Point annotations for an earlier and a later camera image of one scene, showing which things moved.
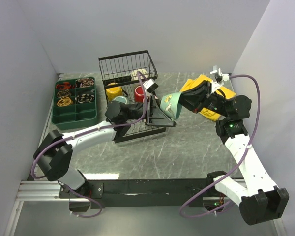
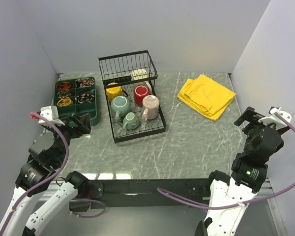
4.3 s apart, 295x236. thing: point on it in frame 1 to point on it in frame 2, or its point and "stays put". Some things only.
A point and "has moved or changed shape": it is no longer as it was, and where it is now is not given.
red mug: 139,94 stays put
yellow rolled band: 65,101 stays put
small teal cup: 170,104 has moved or changed shape
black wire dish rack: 126,78 stays put
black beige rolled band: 84,98 stays put
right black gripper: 192,100 to 249,114
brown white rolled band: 81,82 stays put
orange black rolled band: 65,85 stays put
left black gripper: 156,116 to 83,122
